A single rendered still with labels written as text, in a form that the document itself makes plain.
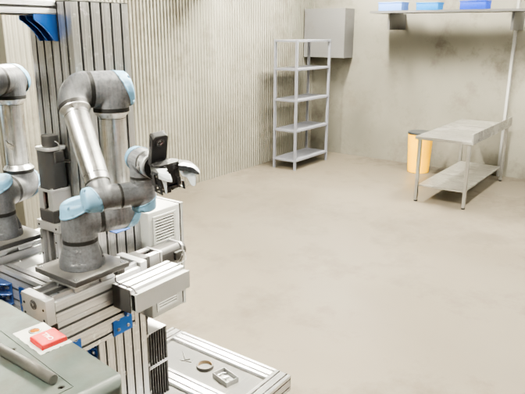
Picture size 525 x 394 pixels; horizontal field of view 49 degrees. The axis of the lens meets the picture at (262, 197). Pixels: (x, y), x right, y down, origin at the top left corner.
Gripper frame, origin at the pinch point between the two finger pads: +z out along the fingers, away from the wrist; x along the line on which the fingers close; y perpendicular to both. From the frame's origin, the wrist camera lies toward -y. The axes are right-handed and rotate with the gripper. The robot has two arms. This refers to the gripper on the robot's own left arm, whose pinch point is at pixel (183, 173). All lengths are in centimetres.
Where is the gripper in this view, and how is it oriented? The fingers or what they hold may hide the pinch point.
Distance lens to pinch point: 147.9
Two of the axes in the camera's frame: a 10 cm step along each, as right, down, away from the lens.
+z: 5.4, 2.3, -8.1
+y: 1.1, 9.3, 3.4
